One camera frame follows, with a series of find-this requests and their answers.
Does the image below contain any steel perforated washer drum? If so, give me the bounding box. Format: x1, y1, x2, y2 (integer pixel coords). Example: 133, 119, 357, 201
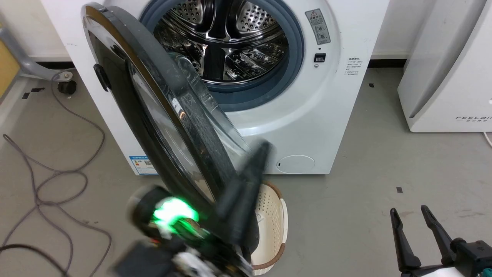
154, 0, 289, 83

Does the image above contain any black round washing machine door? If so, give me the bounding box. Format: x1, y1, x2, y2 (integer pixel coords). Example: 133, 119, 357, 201
81, 2, 269, 275

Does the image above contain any white laundry basket brown rim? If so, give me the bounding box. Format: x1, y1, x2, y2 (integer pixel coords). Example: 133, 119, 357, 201
250, 182, 289, 275

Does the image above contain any grey floor cable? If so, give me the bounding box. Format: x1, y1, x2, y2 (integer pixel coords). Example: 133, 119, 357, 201
0, 71, 112, 277

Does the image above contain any white front-load washing machine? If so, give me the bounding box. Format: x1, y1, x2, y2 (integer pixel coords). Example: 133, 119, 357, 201
40, 0, 391, 177

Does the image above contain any yellow wooden panel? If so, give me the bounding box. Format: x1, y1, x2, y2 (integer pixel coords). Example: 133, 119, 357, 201
0, 38, 20, 98

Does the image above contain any white appliance with grey lettering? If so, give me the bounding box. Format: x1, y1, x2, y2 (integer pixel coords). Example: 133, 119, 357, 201
397, 0, 492, 133

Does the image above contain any round white filter cover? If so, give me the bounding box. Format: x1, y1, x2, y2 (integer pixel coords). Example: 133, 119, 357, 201
276, 155, 316, 174

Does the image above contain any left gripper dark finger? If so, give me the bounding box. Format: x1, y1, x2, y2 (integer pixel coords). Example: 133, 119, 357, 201
215, 141, 273, 247

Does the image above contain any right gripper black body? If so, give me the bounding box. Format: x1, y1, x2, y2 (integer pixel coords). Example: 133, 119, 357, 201
400, 239, 492, 277

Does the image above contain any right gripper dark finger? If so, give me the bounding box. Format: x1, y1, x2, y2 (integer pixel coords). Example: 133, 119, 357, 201
390, 208, 422, 272
421, 205, 456, 265

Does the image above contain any grey warning sticker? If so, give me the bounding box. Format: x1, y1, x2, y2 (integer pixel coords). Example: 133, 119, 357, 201
305, 8, 331, 45

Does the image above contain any blue energy label sticker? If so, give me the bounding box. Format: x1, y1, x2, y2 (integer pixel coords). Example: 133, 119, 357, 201
129, 156, 158, 175

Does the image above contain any black caster wheel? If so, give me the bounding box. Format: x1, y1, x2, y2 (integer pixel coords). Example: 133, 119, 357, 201
58, 80, 77, 96

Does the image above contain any grey metal furniture leg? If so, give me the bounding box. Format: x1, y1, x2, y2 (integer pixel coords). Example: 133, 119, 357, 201
0, 25, 75, 81

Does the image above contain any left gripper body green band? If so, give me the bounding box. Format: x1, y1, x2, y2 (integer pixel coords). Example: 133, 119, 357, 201
128, 185, 232, 255

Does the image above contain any black floor cable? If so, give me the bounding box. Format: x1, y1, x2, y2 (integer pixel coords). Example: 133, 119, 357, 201
0, 244, 71, 277

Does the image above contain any grey rubber door gasket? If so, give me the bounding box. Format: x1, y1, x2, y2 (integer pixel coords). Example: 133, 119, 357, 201
139, 0, 305, 112

